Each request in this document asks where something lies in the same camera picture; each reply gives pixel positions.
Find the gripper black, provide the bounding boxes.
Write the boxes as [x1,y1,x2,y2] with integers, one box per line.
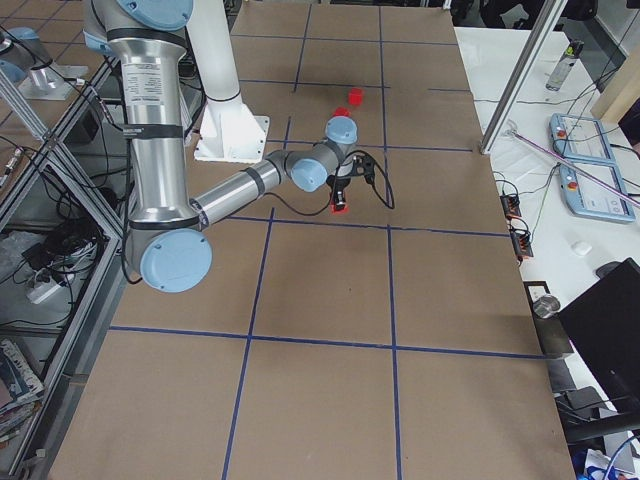
[333,176,350,206]

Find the red block one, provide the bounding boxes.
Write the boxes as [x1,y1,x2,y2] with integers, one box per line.
[348,87,364,107]
[332,107,351,117]
[330,203,349,214]

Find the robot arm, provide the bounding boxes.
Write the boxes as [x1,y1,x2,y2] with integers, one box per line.
[84,1,357,293]

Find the brown paper table cover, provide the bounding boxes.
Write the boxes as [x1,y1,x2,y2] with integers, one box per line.
[49,2,573,479]

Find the metal cup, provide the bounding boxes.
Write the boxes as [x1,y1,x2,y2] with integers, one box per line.
[532,294,561,319]

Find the teach pendant far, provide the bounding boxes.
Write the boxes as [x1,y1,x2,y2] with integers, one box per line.
[549,113,615,162]

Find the teach pendant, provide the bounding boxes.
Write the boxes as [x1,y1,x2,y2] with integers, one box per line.
[559,162,636,223]
[549,113,615,162]

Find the teach pendant near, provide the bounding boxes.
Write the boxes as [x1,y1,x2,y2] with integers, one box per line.
[559,162,636,223]

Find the plastic water bottle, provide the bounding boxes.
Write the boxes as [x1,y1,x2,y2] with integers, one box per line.
[545,40,584,91]

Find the black laptop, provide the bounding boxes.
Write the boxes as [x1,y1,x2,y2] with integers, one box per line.
[559,258,639,404]

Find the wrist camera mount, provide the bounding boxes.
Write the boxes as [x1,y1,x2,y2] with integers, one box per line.
[350,155,375,185]

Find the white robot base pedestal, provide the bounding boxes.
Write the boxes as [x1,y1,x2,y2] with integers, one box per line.
[187,0,269,164]

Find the aluminium frame post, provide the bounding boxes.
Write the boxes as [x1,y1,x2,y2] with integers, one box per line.
[479,0,568,155]

